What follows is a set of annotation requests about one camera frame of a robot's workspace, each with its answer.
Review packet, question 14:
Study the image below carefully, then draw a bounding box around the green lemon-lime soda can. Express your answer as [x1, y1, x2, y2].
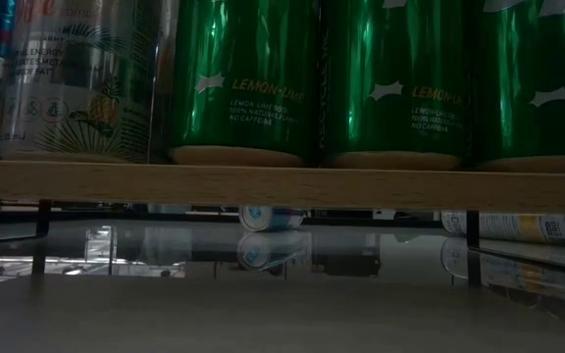
[471, 0, 565, 174]
[319, 0, 473, 172]
[167, 0, 321, 168]

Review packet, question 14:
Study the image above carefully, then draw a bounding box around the wooden shelf with black frame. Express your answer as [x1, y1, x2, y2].
[0, 157, 565, 274]

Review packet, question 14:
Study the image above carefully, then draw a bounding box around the black table frame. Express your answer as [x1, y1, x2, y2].
[0, 209, 443, 229]

